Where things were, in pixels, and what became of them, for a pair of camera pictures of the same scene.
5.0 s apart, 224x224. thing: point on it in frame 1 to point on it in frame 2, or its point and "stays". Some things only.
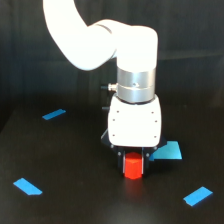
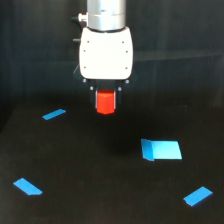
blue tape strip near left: (24, 185) stays
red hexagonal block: (133, 165) to (105, 101)
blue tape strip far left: (54, 114) stays
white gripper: (134, 127) to (106, 56)
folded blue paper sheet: (171, 150) stays
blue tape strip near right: (197, 196) stays
